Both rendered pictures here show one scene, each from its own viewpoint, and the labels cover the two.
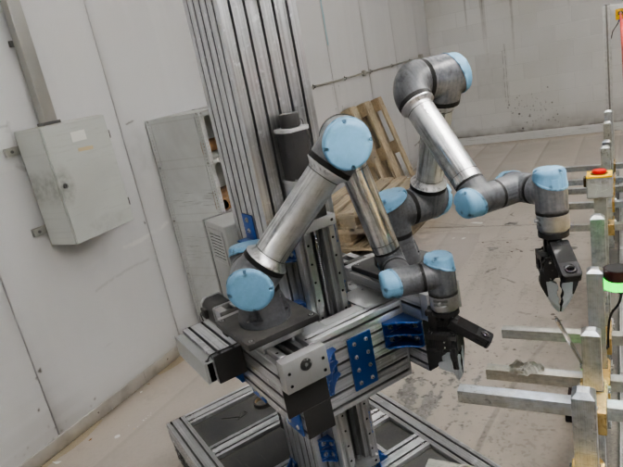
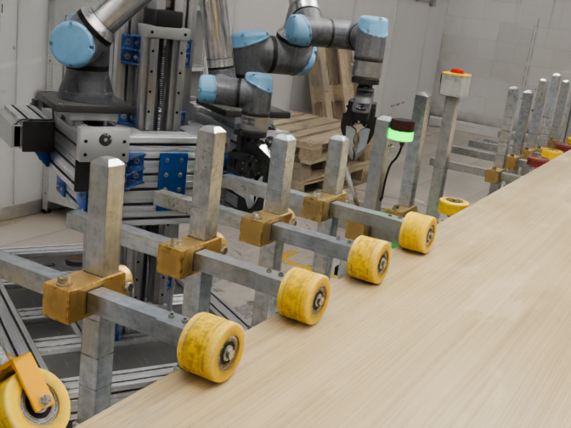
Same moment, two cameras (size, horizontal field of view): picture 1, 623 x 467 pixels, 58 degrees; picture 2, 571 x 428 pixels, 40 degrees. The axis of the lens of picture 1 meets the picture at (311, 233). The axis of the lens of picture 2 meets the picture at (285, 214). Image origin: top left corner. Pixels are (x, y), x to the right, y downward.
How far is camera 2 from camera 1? 88 cm
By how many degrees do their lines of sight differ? 2
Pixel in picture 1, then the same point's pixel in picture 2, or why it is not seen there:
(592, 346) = (336, 149)
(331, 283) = (167, 103)
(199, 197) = not seen: hidden behind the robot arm
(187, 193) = not seen: hidden behind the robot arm
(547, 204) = (362, 47)
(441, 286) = (252, 103)
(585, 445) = (274, 182)
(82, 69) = not seen: outside the picture
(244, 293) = (65, 44)
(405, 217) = (259, 58)
